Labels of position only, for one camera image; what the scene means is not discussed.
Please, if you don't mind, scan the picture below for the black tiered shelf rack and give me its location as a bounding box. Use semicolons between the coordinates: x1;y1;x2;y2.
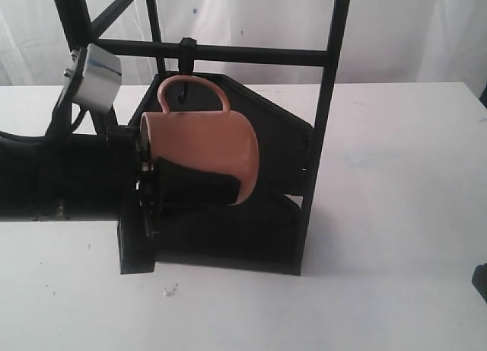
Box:
54;0;350;275

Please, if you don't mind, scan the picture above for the black object at right edge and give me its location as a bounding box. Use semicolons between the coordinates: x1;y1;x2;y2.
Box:
471;263;487;302

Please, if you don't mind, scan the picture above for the white backdrop curtain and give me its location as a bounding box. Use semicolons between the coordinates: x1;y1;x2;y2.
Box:
1;0;486;95

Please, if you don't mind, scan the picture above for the terracotta ceramic mug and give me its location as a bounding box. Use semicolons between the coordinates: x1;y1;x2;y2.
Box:
140;75;259;205

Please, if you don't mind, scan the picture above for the black cable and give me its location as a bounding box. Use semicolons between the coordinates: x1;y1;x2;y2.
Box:
0;103;96;142

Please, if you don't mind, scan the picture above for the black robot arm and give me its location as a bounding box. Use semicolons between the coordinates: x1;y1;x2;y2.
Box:
1;126;240;274

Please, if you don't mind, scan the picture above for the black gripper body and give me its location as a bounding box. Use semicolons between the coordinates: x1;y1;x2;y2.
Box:
107;126;156;274

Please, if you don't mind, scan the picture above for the black hook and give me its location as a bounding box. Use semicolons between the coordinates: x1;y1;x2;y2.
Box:
177;37;197;104

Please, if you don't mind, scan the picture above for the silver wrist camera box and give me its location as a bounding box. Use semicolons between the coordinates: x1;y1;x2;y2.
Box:
56;43;123;115

